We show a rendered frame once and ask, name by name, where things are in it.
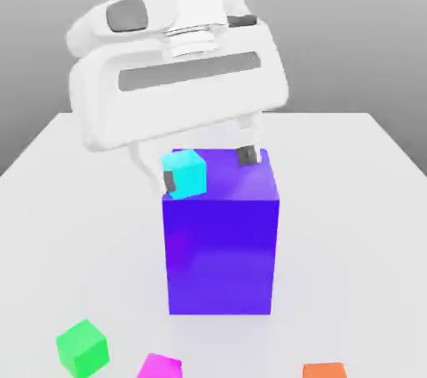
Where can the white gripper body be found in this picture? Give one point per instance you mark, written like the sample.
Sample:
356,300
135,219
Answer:
186,107

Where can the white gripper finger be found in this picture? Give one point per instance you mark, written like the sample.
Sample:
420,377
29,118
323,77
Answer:
248,154
146,167

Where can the large purple box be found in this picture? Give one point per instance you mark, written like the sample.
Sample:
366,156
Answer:
220,258

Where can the small green cube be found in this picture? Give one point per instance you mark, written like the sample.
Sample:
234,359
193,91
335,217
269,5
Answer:
81,348

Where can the small magenta cube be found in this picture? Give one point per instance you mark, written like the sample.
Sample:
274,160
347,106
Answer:
160,368

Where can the small orange cube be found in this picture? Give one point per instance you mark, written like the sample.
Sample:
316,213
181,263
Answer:
324,371

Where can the small cyan cube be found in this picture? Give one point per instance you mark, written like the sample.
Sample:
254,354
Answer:
188,174

